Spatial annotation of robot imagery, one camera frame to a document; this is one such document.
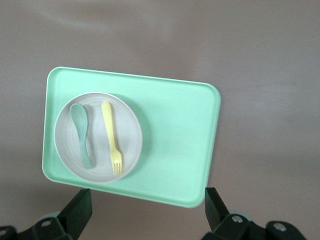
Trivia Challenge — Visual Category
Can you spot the yellow plastic fork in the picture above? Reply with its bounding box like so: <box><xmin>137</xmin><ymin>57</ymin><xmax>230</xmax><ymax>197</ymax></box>
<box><xmin>100</xmin><ymin>101</ymin><xmax>124</xmax><ymax>176</ymax></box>

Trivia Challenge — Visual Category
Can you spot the teal plastic spoon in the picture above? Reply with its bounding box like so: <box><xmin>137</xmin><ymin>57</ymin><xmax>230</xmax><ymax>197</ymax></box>
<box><xmin>69</xmin><ymin>103</ymin><xmax>95</xmax><ymax>170</ymax></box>

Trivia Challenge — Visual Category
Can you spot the beige round plate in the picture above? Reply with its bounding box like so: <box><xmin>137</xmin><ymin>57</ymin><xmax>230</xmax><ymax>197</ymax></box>
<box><xmin>54</xmin><ymin>91</ymin><xmax>144</xmax><ymax>183</ymax></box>

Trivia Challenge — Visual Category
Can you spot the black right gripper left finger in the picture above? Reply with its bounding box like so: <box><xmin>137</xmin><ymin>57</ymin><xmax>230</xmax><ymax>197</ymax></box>
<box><xmin>22</xmin><ymin>189</ymin><xmax>93</xmax><ymax>240</ymax></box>

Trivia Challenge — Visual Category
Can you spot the light green rectangular tray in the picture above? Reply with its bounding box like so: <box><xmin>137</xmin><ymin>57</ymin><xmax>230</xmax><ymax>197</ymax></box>
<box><xmin>41</xmin><ymin>66</ymin><xmax>223</xmax><ymax>209</ymax></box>

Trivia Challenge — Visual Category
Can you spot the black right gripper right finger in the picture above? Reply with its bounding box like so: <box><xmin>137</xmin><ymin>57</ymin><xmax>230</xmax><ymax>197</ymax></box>
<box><xmin>203</xmin><ymin>187</ymin><xmax>256</xmax><ymax>240</ymax></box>

